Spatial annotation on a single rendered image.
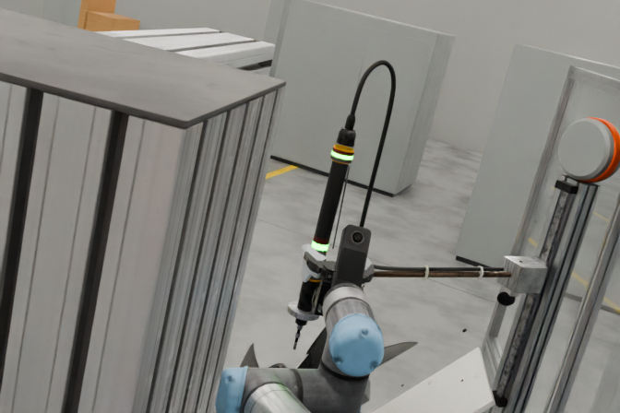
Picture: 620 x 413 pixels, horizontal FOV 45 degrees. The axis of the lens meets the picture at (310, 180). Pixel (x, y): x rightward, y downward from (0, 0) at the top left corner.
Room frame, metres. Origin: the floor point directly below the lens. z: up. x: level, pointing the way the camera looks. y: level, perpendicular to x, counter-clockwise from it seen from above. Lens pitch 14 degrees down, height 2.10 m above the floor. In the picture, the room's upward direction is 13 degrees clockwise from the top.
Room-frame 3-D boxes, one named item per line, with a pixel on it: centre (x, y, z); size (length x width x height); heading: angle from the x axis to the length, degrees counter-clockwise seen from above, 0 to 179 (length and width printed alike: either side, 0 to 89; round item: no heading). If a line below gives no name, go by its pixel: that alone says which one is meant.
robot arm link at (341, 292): (1.09, -0.11, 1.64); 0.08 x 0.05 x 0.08; 98
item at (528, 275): (1.82, -0.58, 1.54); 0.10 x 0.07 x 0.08; 123
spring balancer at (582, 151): (1.87, -0.66, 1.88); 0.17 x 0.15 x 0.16; 178
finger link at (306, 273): (1.26, -0.03, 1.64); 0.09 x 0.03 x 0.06; 35
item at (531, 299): (1.84, -0.62, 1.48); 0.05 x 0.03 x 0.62; 33
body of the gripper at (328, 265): (1.17, -0.09, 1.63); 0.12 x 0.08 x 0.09; 8
